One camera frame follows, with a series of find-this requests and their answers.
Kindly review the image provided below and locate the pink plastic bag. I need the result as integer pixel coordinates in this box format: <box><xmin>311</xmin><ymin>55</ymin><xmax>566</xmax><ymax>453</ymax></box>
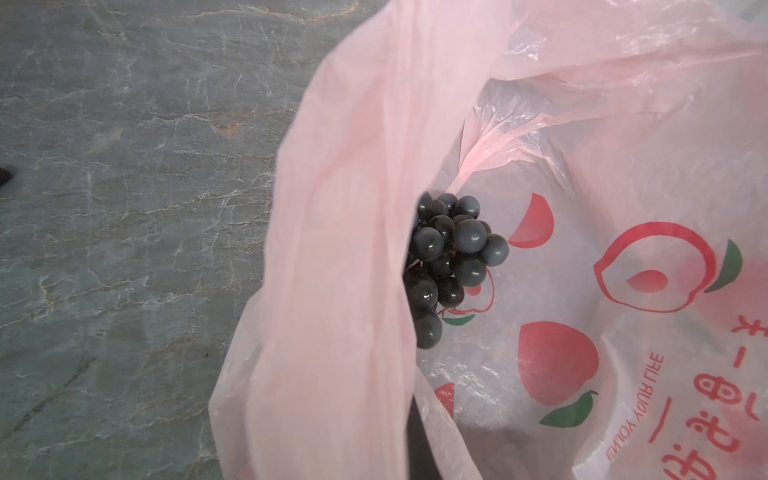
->
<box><xmin>209</xmin><ymin>1</ymin><xmax>767</xmax><ymax>479</ymax></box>

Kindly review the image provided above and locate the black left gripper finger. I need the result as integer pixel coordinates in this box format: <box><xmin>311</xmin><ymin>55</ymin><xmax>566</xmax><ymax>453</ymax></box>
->
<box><xmin>406</xmin><ymin>398</ymin><xmax>442</xmax><ymax>480</ymax></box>

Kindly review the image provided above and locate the dark hex key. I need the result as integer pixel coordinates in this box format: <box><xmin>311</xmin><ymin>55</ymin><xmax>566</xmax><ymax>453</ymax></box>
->
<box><xmin>0</xmin><ymin>168</ymin><xmax>13</xmax><ymax>186</ymax></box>

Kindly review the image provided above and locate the dark fake grape bunch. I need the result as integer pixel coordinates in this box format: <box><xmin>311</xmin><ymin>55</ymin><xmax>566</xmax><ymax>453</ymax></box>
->
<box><xmin>403</xmin><ymin>192</ymin><xmax>510</xmax><ymax>350</ymax></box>

